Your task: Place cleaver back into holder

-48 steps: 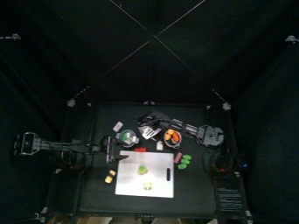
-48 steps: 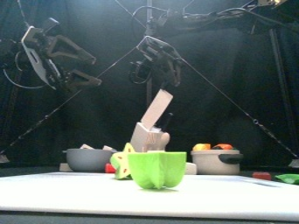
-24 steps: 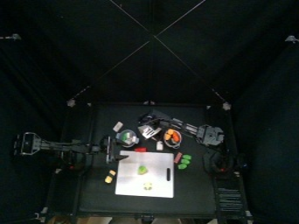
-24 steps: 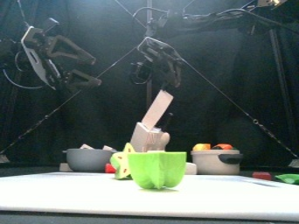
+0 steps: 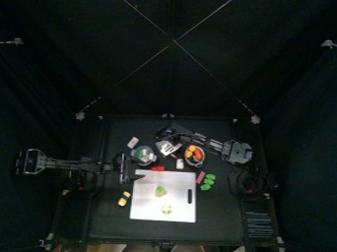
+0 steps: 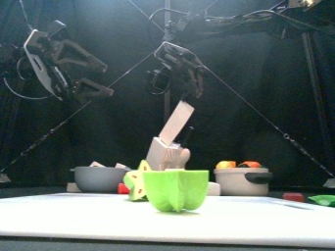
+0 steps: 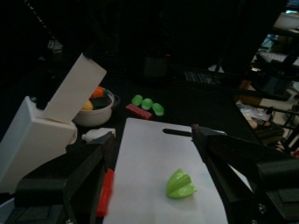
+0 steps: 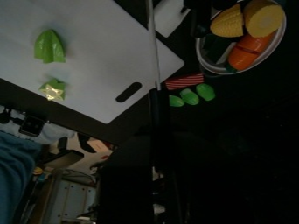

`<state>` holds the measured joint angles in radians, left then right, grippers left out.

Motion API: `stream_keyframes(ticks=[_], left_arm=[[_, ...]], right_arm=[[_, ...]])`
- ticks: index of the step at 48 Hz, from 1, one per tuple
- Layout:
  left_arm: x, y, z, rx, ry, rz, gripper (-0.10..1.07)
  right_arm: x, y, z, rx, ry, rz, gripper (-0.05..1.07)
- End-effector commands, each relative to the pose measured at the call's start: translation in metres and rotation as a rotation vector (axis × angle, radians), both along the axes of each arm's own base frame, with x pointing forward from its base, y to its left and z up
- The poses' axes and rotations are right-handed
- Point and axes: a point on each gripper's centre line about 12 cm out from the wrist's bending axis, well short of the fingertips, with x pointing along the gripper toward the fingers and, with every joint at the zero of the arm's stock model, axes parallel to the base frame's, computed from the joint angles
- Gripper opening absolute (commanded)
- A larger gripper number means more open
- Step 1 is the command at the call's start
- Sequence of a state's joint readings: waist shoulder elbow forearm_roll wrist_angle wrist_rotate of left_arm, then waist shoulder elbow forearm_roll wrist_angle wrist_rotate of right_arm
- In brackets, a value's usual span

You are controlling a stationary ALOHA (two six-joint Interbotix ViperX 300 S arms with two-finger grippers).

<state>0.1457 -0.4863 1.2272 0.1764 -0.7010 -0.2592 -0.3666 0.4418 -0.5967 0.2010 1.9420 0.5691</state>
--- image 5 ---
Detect light wooden knife block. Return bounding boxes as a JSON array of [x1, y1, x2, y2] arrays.
[[154, 140, 185, 158]]

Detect white pot black handles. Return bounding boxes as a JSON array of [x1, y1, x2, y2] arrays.
[[183, 144, 207, 168]]

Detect grey toy pot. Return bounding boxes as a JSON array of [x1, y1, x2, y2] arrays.
[[129, 145, 158, 166]]

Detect green star fruit slice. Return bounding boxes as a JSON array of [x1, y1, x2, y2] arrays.
[[154, 185, 169, 198]]

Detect dark red toy block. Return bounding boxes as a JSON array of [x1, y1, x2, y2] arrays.
[[195, 170, 207, 185]]

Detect thin diagonal brace cable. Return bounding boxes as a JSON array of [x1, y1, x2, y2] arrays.
[[122, 0, 261, 120], [78, 0, 233, 116]]

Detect white cutting board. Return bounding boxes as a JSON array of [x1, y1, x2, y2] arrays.
[[129, 168, 198, 223]]

